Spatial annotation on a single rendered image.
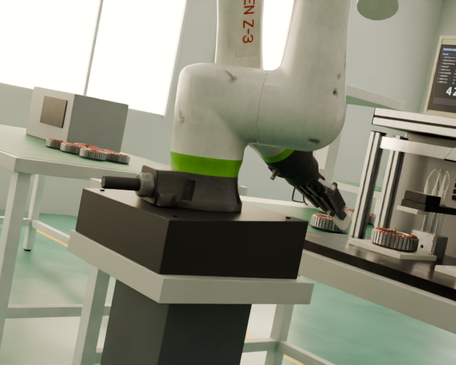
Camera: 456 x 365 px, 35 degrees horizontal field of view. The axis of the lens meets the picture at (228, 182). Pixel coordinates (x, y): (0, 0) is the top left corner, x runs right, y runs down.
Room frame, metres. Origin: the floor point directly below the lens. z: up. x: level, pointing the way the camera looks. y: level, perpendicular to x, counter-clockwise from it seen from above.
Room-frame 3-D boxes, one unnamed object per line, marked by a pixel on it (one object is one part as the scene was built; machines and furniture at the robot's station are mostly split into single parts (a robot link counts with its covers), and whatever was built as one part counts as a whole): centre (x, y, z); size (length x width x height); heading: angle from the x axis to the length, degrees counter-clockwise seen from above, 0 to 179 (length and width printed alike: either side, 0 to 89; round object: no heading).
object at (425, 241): (1.84, -0.53, 0.80); 0.08 x 0.05 x 0.06; 42
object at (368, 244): (1.75, -0.42, 0.78); 0.15 x 0.15 x 0.01; 42
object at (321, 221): (2.15, -0.32, 0.77); 0.11 x 0.11 x 0.04
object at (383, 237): (1.75, -0.42, 0.80); 0.11 x 0.11 x 0.04
